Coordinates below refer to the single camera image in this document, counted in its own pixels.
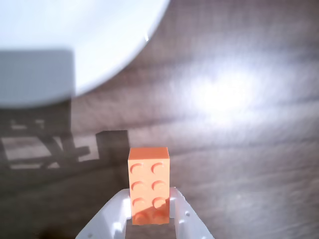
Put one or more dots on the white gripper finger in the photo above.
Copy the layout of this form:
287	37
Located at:
185	219
109	216

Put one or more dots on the orange lego block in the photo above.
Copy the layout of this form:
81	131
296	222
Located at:
149	184

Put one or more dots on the white round plate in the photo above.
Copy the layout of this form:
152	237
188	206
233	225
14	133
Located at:
87	32

